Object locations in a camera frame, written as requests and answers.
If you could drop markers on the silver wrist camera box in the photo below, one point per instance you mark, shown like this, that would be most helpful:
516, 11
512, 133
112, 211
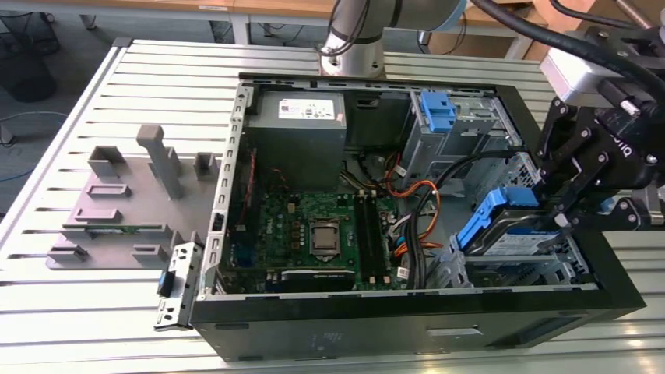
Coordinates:
572, 78

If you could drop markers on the black mesh waste basket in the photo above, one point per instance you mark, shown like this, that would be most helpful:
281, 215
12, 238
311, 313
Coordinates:
31, 35

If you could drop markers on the brown wooden cabinet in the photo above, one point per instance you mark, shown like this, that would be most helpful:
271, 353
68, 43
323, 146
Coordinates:
592, 11

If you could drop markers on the black RAM slot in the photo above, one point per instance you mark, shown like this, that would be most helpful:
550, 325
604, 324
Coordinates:
365, 233
379, 233

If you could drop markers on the long grey frame desk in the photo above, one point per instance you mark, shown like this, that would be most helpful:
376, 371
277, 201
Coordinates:
171, 4

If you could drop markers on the metal disk bay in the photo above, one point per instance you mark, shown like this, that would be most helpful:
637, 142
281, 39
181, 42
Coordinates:
520, 260

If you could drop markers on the grey power supply unit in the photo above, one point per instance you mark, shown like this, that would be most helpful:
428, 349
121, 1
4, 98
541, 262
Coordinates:
291, 156

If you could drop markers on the CPU socket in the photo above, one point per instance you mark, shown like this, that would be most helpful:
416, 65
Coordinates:
327, 257

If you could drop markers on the hard disk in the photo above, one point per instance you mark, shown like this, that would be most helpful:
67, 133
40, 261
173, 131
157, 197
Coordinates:
512, 222

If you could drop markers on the green RAM stick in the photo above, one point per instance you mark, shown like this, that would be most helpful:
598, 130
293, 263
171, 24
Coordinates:
111, 231

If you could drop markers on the grey parts rack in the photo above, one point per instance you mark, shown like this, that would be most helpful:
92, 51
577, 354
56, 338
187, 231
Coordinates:
135, 202

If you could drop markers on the hinged metal slot retainer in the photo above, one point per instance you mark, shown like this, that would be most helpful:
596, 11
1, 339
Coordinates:
181, 272

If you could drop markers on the black open PC case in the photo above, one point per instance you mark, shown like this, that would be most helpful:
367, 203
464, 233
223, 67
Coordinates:
364, 327

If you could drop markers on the black graphics card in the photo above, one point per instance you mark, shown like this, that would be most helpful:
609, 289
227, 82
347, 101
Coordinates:
317, 278

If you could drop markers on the black round bin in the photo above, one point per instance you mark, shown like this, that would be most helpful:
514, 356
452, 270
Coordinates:
31, 82

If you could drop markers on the wooden top desk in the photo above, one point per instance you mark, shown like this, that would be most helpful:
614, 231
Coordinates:
488, 37

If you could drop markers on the blue plastic drive latch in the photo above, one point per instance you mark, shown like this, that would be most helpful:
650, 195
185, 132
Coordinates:
436, 113

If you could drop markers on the silver CPU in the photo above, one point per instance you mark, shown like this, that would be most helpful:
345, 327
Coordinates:
325, 237

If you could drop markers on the grey metal drive cage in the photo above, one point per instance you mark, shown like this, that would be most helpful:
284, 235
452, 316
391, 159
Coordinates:
468, 140

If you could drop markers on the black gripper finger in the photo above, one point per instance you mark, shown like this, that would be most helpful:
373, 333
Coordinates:
558, 148
608, 216

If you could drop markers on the green motherboard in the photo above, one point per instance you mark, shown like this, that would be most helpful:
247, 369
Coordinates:
280, 210

